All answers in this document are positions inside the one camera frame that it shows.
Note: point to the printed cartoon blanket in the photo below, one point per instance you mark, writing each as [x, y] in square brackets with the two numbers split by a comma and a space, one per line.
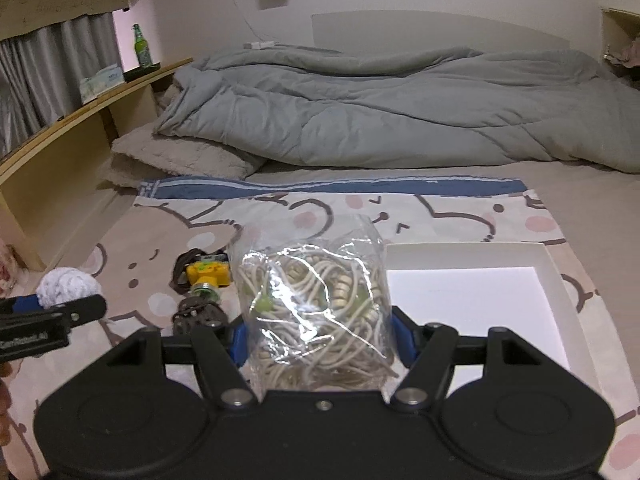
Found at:
[325, 215]

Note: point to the beige pillow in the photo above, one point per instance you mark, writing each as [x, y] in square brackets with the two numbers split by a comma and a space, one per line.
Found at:
[190, 157]

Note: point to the grey duvet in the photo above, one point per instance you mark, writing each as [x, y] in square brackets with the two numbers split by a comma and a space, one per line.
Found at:
[375, 105]

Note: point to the brown hair claw clip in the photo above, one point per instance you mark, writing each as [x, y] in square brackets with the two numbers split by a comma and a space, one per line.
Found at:
[194, 316]

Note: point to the green glass bottle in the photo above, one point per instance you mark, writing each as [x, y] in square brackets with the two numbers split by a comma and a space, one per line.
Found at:
[142, 52]

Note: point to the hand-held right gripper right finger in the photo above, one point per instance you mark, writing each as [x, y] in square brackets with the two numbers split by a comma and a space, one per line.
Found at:
[404, 340]

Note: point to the white crochet ball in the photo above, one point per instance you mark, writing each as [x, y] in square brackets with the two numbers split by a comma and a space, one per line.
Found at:
[65, 285]

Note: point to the yellow toy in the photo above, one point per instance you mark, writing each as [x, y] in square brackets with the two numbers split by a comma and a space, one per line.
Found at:
[207, 274]

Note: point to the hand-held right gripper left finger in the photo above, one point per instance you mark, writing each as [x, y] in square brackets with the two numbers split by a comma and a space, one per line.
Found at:
[239, 342]

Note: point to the black tray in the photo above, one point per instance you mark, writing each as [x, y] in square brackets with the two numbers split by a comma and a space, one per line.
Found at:
[145, 72]

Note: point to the white cardboard box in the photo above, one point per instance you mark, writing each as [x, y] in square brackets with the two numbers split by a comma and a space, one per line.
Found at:
[465, 300]

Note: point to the pink cloth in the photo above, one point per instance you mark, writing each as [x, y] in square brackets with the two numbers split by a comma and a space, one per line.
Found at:
[627, 52]

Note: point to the tissue box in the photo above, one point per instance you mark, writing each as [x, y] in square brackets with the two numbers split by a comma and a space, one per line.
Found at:
[102, 82]

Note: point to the grey curtain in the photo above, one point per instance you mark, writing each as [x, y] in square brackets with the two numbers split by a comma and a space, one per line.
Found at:
[50, 70]

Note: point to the wooden cabinet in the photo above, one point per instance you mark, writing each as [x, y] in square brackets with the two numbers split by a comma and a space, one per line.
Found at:
[617, 22]

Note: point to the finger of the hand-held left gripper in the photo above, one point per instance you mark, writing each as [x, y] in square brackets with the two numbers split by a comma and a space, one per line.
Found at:
[85, 307]

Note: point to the wooden bedside shelf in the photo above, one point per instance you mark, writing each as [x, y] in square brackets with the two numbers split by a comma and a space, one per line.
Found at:
[60, 175]

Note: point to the floral cloth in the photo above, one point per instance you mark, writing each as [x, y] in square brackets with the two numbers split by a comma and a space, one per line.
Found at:
[7, 265]

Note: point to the beige curtain valance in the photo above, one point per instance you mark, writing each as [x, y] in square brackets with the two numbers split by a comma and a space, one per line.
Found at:
[60, 0]

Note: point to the white charger plug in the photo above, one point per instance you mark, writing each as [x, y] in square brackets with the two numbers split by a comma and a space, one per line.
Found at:
[260, 45]

